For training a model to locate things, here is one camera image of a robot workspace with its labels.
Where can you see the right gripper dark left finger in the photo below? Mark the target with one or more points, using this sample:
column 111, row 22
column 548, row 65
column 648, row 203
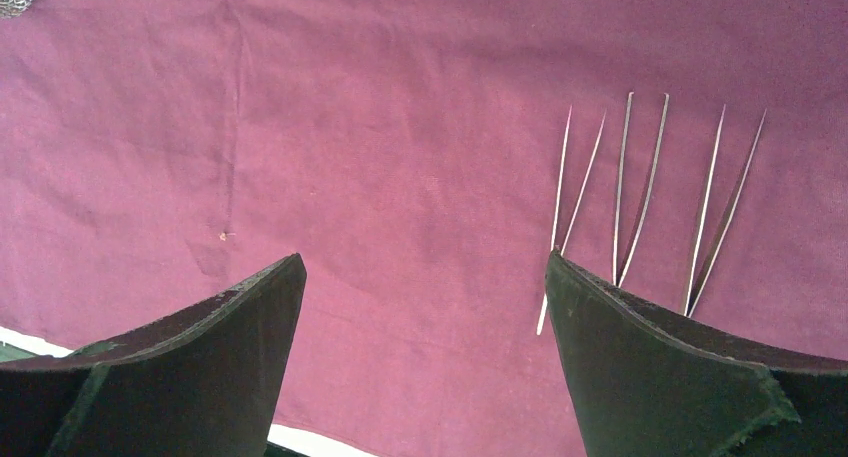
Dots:
column 203, row 381

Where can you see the magenta surgical wrap cloth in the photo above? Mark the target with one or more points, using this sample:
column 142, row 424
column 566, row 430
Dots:
column 156, row 152

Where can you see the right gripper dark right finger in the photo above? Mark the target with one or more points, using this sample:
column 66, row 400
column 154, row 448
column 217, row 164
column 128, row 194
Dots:
column 646, row 381

